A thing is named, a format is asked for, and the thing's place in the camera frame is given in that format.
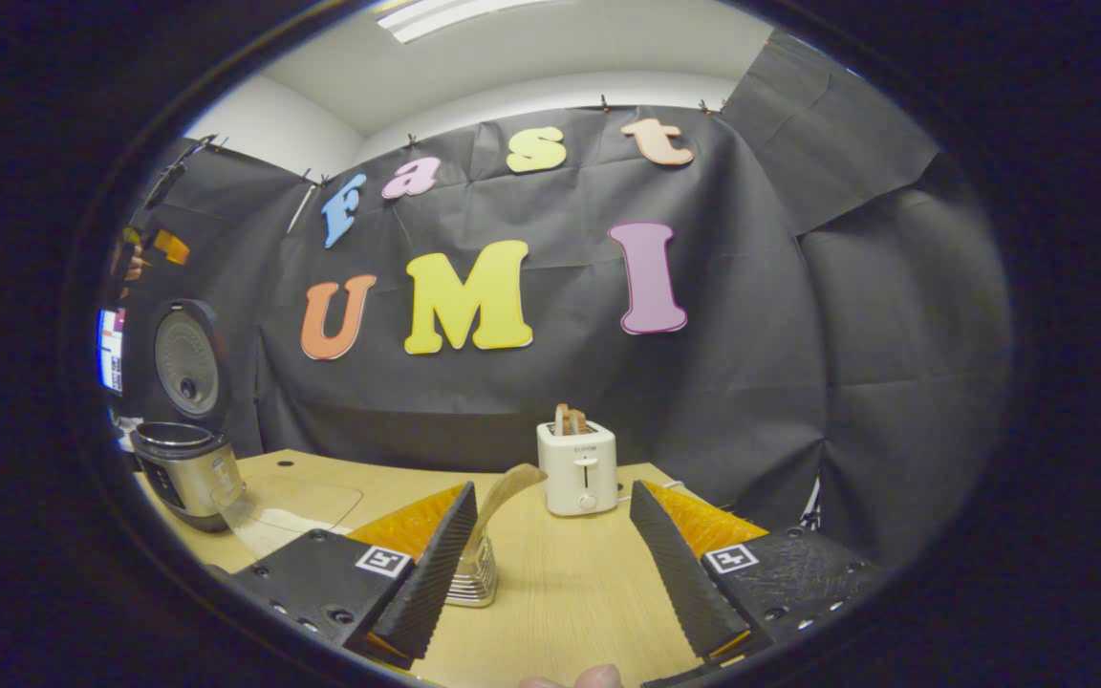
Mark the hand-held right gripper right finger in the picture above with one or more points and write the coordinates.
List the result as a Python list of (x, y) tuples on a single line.
[(673, 573)]

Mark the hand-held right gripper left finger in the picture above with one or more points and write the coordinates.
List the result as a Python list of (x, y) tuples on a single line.
[(426, 573)]

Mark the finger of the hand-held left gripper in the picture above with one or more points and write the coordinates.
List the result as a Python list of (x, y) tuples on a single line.
[(130, 237), (172, 247)]

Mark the wooden spoon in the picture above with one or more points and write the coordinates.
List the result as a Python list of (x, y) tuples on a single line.
[(512, 483)]

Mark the clear plastic rice container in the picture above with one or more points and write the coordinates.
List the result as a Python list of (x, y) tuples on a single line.
[(292, 506)]

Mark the grey rice cooker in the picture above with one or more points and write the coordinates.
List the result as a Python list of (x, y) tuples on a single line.
[(189, 468)]

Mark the computer monitor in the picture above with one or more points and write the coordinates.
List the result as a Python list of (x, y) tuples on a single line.
[(112, 352)]

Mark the white toaster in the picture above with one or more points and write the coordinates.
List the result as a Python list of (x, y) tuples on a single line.
[(577, 473)]

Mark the bread slice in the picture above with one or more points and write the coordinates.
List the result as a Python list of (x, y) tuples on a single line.
[(570, 420)]

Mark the black backdrop cloth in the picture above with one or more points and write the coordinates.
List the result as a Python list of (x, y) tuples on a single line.
[(656, 382)]

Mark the ceiling light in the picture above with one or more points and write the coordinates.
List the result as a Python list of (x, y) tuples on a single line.
[(455, 17)]

